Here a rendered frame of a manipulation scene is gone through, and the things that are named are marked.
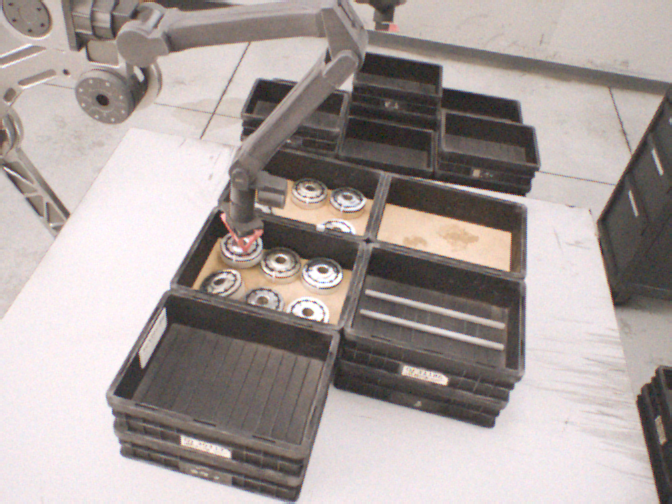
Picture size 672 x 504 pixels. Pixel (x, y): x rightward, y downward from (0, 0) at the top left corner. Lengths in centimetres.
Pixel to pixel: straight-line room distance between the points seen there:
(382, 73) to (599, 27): 186
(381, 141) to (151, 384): 180
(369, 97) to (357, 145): 23
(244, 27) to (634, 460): 129
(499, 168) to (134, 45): 173
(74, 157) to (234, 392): 221
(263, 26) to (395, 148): 179
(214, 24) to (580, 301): 130
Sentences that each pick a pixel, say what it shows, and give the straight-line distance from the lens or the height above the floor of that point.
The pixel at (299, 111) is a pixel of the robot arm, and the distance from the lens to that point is 128.
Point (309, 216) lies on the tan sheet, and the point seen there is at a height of 83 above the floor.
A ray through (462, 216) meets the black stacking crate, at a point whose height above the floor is 85.
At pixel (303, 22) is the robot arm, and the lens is 117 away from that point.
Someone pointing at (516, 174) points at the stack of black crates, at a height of 53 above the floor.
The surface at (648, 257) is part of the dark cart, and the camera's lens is 289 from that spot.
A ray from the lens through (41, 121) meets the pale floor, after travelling 372.
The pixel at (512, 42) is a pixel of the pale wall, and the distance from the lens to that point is 461.
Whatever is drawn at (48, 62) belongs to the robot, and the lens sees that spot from 185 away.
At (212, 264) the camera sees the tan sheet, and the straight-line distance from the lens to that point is 165.
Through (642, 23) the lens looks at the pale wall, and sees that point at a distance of 470.
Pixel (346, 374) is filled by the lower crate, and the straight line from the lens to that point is 154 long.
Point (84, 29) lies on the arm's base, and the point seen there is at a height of 144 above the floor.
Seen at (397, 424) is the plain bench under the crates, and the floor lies 70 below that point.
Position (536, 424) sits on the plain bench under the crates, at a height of 70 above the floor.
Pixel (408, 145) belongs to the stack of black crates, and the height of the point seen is 39.
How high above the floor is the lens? 202
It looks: 44 degrees down
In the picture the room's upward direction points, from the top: 9 degrees clockwise
